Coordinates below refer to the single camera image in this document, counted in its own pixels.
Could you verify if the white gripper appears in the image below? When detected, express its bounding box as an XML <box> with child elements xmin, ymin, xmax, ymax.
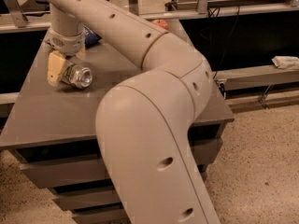
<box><xmin>47</xmin><ymin>28</ymin><xmax>86</xmax><ymax>86</ymax></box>

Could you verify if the silver green 7up can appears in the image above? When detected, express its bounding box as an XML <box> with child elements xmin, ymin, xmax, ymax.
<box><xmin>62</xmin><ymin>63</ymin><xmax>93</xmax><ymax>90</ymax></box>

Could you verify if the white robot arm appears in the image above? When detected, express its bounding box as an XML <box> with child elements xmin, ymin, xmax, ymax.
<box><xmin>48</xmin><ymin>0</ymin><xmax>220</xmax><ymax>224</ymax></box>

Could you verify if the blue chip bag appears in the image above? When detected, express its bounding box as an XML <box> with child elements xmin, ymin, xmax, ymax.
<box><xmin>84</xmin><ymin>26</ymin><xmax>102</xmax><ymax>47</ymax></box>

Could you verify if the red apple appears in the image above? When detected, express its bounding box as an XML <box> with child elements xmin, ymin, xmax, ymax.
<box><xmin>152</xmin><ymin>19</ymin><xmax>169</xmax><ymax>30</ymax></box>

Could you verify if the white cloth packet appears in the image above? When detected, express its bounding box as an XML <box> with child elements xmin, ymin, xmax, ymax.
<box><xmin>272</xmin><ymin>56</ymin><xmax>299</xmax><ymax>70</ymax></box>

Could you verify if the black hanging cable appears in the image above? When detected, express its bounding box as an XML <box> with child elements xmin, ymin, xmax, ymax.
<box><xmin>211</xmin><ymin>6</ymin><xmax>241</xmax><ymax>72</ymax></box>

